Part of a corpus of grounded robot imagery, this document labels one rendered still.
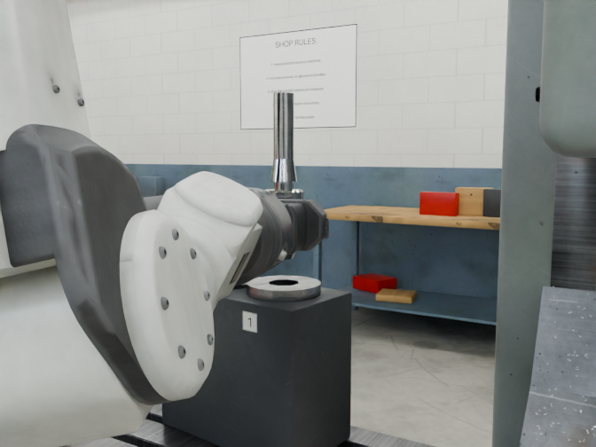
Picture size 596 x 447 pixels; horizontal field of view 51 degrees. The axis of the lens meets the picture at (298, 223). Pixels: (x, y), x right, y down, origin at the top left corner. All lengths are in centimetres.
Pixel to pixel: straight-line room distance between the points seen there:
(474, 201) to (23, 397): 427
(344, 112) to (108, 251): 517
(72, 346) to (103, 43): 701
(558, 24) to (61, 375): 42
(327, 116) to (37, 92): 523
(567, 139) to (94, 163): 37
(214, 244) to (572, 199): 65
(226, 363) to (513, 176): 51
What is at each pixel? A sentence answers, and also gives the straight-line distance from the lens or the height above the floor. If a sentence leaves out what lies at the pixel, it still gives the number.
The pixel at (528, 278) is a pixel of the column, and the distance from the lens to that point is 100.
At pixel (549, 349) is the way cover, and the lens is 97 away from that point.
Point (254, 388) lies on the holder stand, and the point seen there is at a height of 105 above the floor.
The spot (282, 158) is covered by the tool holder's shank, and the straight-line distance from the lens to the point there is 72.
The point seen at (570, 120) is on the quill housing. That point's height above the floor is 134.
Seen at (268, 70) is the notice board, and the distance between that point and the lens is 580.
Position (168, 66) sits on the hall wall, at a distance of 654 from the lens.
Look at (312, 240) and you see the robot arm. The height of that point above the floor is 122.
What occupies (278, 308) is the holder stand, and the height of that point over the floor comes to 115.
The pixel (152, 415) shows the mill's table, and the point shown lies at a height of 96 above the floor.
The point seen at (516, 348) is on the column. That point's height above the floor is 102.
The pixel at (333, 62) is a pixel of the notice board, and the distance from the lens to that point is 546.
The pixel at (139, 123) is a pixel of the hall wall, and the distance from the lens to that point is 678.
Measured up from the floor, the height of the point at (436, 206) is 95.
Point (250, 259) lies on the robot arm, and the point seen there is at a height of 122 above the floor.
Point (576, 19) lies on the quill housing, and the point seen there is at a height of 141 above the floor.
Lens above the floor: 131
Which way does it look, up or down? 6 degrees down
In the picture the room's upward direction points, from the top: straight up
